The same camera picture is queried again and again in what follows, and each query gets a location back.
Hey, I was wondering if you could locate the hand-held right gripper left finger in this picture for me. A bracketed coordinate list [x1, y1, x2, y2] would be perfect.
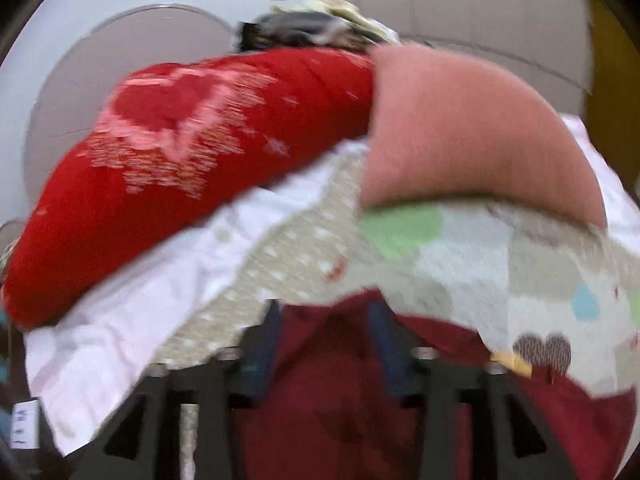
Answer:
[74, 300, 284, 480]

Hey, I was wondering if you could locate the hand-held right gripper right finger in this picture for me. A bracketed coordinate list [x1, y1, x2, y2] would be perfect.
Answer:
[367, 301, 582, 480]

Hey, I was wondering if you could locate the dark red garment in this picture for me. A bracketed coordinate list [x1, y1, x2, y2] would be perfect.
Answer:
[229, 289, 639, 480]

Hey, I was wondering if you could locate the beige dotted quilted blanket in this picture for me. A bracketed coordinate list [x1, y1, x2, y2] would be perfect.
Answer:
[159, 152, 640, 397]

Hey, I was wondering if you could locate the white fleece blanket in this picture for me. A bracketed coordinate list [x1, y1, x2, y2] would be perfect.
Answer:
[24, 114, 640, 457]

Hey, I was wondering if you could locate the red embroidered quilt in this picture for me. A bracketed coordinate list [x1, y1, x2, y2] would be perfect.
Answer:
[2, 47, 377, 332]

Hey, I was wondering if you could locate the white paper tag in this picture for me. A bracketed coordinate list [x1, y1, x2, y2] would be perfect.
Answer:
[11, 399, 42, 449]

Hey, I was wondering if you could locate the grey round headboard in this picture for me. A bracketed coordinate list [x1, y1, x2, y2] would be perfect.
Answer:
[22, 4, 242, 213]

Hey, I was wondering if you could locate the patterned light cloth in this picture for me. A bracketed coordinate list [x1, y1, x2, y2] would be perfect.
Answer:
[269, 0, 402, 45]

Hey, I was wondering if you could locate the wooden door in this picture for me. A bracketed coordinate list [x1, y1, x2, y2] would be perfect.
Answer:
[584, 0, 640, 127]

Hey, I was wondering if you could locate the pink corduroy pillow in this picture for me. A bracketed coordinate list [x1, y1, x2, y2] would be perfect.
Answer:
[359, 44, 609, 232]

